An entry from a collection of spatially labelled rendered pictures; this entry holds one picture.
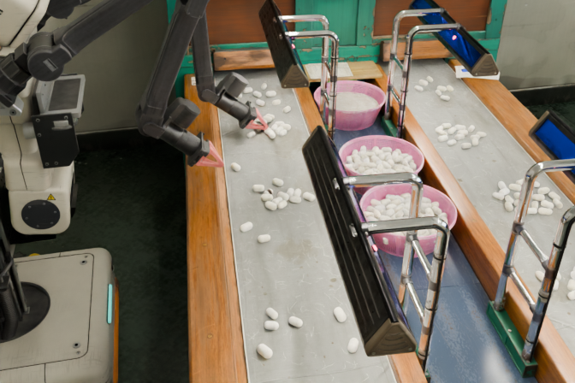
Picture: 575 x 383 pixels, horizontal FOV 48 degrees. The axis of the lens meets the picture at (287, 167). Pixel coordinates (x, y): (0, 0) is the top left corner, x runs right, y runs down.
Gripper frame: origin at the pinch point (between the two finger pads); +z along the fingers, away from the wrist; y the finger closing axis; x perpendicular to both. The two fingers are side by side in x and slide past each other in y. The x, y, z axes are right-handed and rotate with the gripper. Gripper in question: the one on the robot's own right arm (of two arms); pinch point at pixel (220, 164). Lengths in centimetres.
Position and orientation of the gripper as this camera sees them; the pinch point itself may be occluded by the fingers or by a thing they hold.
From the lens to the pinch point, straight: 181.2
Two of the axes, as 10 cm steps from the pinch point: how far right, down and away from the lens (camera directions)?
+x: -6.5, 6.8, 3.3
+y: -1.4, -5.3, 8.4
